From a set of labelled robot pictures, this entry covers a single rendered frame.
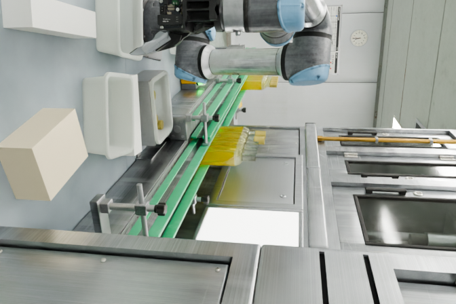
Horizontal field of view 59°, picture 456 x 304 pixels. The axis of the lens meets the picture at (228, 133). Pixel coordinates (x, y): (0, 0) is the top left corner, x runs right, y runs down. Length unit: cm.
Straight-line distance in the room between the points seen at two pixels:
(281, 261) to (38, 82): 62
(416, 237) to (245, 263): 91
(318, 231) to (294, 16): 77
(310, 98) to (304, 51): 644
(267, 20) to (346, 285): 46
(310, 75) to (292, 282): 73
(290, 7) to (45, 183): 56
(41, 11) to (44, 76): 16
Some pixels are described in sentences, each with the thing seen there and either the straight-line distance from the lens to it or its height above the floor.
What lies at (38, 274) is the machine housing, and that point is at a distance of 70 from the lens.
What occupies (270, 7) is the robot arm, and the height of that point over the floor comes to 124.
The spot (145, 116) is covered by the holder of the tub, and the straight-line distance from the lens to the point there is 133.
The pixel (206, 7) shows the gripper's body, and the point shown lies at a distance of 79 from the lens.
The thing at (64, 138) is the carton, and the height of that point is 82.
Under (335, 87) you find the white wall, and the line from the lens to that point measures 761.
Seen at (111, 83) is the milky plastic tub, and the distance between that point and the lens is 121.
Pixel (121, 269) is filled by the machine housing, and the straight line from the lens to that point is 66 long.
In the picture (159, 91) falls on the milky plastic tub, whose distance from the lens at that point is 147.
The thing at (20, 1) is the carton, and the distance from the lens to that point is 86.
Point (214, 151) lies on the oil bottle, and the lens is 150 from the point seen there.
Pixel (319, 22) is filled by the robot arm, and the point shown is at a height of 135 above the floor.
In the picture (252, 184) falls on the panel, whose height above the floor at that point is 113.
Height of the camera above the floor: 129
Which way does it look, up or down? 10 degrees down
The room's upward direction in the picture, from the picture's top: 91 degrees clockwise
